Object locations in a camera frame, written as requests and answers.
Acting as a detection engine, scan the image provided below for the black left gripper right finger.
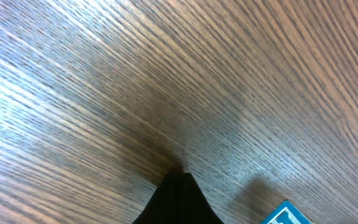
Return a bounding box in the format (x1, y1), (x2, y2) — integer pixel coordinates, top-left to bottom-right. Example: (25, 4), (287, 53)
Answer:
(178, 173), (223, 224)

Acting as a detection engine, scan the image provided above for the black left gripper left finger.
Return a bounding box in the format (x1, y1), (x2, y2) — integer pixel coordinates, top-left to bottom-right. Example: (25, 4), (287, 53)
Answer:
(133, 174), (179, 224)

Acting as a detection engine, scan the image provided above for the white block paw print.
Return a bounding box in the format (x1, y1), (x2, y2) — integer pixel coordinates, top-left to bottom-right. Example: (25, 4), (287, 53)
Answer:
(260, 200), (312, 224)

